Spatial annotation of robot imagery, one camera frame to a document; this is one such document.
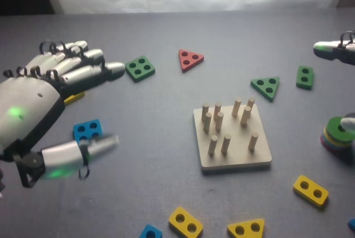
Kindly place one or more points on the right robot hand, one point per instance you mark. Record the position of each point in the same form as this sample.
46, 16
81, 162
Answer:
327, 48

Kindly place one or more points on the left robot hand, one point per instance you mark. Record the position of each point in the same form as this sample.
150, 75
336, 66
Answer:
25, 102

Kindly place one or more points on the green rectangle two-hole block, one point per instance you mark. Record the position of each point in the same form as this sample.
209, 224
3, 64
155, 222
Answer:
304, 78

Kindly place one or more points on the yellow flat block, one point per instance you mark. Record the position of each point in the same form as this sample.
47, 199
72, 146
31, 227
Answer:
74, 98

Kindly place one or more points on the blue square four-hole block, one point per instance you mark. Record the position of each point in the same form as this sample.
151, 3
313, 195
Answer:
87, 131

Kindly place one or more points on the green triangle three-hole block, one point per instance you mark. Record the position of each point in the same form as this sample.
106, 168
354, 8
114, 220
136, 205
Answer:
266, 85

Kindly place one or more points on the green square four-hole block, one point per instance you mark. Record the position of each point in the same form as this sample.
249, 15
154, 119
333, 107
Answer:
140, 68

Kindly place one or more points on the red triangle three-hole block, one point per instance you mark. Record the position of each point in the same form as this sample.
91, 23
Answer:
189, 59

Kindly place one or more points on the wooden peg board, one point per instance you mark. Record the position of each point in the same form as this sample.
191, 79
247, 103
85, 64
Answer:
235, 156

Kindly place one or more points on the yellow rectangle two-hole block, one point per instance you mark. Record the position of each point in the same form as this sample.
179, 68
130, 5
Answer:
185, 222
310, 191

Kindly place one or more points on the blue block with hole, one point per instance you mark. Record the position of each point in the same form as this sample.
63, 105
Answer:
150, 233

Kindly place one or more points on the yellow triangle block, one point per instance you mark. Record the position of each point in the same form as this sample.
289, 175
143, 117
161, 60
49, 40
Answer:
247, 228

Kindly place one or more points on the grey table cloth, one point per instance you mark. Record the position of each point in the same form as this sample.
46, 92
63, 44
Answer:
155, 127

